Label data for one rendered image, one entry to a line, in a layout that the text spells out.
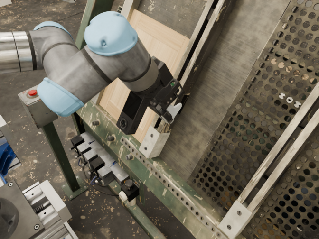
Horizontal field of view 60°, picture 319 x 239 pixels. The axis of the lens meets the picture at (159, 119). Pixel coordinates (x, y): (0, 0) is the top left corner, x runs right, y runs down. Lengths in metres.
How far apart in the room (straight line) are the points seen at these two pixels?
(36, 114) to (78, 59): 1.06
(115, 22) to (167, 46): 0.70
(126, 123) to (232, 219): 0.53
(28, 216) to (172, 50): 0.76
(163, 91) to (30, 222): 0.58
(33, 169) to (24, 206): 1.44
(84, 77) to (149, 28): 0.78
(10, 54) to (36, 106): 0.95
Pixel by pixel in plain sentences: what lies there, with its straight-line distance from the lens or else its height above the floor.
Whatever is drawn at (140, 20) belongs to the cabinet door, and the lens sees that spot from 1.27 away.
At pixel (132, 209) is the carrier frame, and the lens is 1.86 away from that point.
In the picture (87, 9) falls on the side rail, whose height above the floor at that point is 1.23.
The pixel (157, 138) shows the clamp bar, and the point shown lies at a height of 1.01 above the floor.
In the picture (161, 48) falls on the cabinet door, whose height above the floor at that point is 1.23.
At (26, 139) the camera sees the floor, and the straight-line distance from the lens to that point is 2.64.
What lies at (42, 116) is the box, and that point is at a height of 0.83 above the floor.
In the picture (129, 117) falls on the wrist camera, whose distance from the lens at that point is 0.61.
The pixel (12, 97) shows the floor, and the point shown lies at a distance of 3.12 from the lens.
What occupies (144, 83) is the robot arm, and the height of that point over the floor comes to 1.52.
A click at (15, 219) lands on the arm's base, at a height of 1.06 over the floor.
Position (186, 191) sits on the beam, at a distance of 1.09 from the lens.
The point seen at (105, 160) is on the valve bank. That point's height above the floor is 0.74.
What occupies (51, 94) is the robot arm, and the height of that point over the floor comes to 1.55.
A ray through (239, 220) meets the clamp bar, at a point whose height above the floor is 0.99.
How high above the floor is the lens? 1.85
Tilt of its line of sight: 47 degrees down
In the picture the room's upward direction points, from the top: straight up
